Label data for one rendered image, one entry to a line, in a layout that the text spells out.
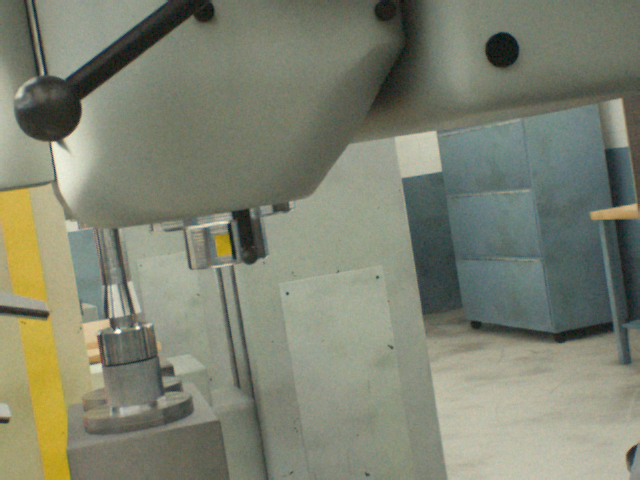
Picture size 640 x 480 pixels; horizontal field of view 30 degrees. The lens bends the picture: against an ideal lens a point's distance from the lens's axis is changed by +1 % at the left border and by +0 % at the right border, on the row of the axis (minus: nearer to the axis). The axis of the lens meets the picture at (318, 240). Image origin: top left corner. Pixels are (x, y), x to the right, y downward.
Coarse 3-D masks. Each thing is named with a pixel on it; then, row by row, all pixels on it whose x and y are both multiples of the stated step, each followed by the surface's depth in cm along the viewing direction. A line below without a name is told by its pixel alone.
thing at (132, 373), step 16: (112, 352) 97; (128, 352) 97; (144, 352) 97; (112, 368) 97; (128, 368) 97; (144, 368) 97; (160, 368) 99; (112, 384) 97; (128, 384) 97; (144, 384) 97; (160, 384) 98; (112, 400) 98; (128, 400) 97; (144, 400) 97; (160, 400) 98
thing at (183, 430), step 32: (192, 384) 114; (96, 416) 97; (128, 416) 95; (160, 416) 95; (192, 416) 97; (96, 448) 93; (128, 448) 93; (160, 448) 94; (192, 448) 94; (224, 448) 95
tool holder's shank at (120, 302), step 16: (96, 240) 98; (112, 240) 98; (112, 256) 98; (112, 272) 97; (128, 272) 98; (112, 288) 98; (128, 288) 98; (112, 304) 97; (128, 304) 98; (112, 320) 98; (128, 320) 98
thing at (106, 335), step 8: (104, 328) 100; (120, 328) 97; (128, 328) 97; (136, 328) 97; (144, 328) 97; (152, 328) 98; (104, 336) 97; (112, 336) 97; (120, 336) 97; (128, 336) 97; (136, 336) 97; (144, 336) 97
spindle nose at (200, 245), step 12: (192, 228) 68; (204, 228) 67; (216, 228) 67; (228, 228) 67; (252, 228) 68; (264, 228) 69; (192, 240) 68; (204, 240) 67; (264, 240) 69; (192, 252) 68; (204, 252) 67; (216, 252) 67; (240, 252) 67; (264, 252) 69; (192, 264) 68; (204, 264) 68; (216, 264) 67; (228, 264) 67
